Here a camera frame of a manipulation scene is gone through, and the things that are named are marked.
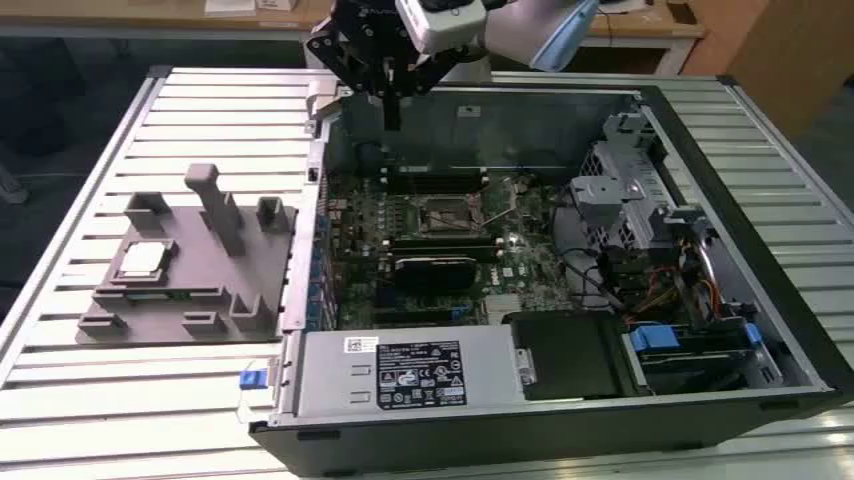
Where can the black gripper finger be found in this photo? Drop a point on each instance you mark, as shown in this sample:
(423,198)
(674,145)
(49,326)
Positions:
(434,70)
(336,57)

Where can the metal locking lever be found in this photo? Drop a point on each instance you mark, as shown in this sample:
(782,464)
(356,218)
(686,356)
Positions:
(502,212)

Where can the silver CPU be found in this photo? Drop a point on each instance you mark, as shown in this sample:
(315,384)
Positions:
(148,257)

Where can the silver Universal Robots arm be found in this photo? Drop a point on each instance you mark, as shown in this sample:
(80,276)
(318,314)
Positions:
(563,35)

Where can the CPU socket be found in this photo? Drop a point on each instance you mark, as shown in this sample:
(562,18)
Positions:
(443,210)

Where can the white box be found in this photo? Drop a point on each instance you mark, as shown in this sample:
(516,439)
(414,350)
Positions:
(230,5)
(276,4)

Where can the wooden desk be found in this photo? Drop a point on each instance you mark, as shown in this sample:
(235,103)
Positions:
(133,22)

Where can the green motherboard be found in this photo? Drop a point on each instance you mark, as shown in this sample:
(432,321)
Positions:
(534,225)

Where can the silver drive cage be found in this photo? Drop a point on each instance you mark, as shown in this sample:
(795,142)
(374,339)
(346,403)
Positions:
(627,165)

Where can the black graphics card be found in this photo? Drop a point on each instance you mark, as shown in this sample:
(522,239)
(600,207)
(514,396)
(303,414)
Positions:
(434,275)

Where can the black office chair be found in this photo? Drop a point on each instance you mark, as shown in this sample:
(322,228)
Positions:
(40,100)

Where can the silver chipset heatsink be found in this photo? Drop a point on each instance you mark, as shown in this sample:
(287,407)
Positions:
(503,305)

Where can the grey parts rack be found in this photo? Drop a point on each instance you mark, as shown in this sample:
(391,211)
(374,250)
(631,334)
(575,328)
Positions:
(193,280)

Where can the wooden cabinet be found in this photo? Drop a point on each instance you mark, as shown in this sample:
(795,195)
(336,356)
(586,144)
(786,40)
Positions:
(787,60)

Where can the green RAM stick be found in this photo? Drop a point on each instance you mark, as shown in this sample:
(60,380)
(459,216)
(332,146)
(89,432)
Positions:
(156,296)

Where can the grey furniture leg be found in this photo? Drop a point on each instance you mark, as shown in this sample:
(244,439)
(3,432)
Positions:
(12,187)

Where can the silver power supply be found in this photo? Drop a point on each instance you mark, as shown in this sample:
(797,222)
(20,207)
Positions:
(320,370)

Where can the blue disk carrier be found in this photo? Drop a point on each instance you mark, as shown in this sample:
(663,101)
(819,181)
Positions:
(654,340)

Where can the blue case latch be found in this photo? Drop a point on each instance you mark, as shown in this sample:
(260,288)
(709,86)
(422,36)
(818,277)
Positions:
(251,379)

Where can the black open PC case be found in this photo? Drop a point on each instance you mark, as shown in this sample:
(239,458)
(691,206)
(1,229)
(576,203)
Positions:
(467,450)

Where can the metal disk bay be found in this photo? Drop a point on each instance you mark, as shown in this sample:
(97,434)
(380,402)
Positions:
(767,370)

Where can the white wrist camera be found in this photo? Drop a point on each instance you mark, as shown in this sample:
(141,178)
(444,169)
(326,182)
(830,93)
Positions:
(447,25)

